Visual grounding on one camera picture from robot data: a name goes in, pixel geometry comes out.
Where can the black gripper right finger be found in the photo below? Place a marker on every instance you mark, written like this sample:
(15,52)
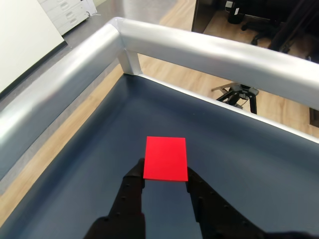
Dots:
(211,214)

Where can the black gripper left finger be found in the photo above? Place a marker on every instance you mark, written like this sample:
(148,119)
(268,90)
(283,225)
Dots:
(127,199)

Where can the red cube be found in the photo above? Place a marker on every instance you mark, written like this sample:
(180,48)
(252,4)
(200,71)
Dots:
(165,158)

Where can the dark blue table mat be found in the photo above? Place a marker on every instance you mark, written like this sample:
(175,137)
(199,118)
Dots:
(99,149)

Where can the black tripod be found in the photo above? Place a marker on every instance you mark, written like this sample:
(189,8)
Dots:
(236,95)

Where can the white drawer cabinet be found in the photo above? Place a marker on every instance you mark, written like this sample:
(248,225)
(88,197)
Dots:
(67,15)

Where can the dark desk panel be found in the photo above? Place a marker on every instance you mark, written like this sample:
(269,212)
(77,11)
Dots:
(199,15)

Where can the black waste bin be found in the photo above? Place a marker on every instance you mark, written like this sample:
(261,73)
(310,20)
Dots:
(234,15)

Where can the pale metal railing frame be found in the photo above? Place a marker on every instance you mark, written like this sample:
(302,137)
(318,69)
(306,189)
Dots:
(199,47)

